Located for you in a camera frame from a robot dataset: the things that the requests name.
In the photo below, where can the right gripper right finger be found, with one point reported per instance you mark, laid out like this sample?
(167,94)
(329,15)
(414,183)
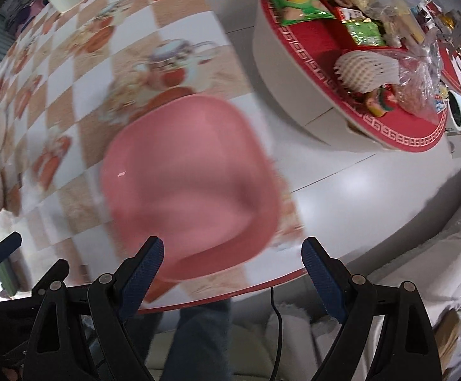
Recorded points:
(349,298)

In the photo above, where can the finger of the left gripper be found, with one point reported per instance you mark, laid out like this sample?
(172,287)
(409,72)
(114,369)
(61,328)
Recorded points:
(57,272)
(9,244)

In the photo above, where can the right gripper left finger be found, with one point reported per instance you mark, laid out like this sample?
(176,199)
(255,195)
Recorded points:
(115,297)

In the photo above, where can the pink square plate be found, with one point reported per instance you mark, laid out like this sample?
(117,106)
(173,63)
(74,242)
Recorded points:
(194,174)

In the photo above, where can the person's blue jeans leg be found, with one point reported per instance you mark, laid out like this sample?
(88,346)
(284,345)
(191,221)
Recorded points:
(200,347)

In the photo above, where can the white sofa cushion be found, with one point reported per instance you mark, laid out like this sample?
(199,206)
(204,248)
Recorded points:
(434,268)

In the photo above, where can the checkered patterned tablecloth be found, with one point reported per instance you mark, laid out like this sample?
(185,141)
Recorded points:
(69,85)

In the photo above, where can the white foam fruit net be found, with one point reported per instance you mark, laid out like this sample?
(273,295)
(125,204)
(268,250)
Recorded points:
(364,71)

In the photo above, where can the clear plastic snack bag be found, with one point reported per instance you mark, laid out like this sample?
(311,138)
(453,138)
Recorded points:
(416,90)

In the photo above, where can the white round coffee table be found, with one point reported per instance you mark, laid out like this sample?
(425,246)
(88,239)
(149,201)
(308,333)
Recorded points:
(296,65)

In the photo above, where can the small green snack packet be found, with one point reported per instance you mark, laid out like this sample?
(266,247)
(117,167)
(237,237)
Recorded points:
(365,33)

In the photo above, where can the green chips bag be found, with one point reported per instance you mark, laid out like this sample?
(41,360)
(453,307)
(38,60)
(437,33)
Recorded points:
(300,11)

